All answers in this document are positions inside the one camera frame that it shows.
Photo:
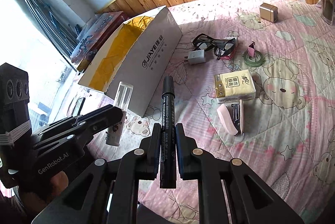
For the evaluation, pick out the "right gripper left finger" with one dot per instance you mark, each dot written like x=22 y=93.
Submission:
x=139 y=164

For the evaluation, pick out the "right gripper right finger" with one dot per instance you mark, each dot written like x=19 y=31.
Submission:
x=200 y=165

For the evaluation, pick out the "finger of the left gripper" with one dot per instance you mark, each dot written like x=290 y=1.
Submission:
x=94 y=122
x=58 y=130

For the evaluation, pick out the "black marker pen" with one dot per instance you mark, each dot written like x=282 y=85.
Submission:
x=168 y=169

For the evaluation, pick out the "pink nail clipper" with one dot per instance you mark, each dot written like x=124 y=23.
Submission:
x=232 y=118

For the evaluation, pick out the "yellow tissue pack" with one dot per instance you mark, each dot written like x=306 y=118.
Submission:
x=234 y=86

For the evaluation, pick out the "black safety glasses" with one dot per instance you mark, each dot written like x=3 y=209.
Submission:
x=203 y=41

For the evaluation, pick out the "left hand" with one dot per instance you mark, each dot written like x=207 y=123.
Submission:
x=45 y=191

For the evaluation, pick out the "white Jiaye cardboard box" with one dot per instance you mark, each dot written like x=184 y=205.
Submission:
x=137 y=53

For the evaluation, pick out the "red printed flat box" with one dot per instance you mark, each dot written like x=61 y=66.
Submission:
x=94 y=34

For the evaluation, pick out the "pink cartoon quilt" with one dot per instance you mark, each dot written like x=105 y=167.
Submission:
x=289 y=125

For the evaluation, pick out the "white usb charger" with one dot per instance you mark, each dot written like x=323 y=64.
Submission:
x=196 y=57

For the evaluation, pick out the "green tape roll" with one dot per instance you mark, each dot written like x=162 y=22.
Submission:
x=255 y=61

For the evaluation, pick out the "pink binder clip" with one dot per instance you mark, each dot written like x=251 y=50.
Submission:
x=251 y=49

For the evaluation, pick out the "gold metal tin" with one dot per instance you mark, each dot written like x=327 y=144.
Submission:
x=268 y=12

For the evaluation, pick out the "glass jar metal lid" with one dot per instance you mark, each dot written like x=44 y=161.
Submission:
x=328 y=11

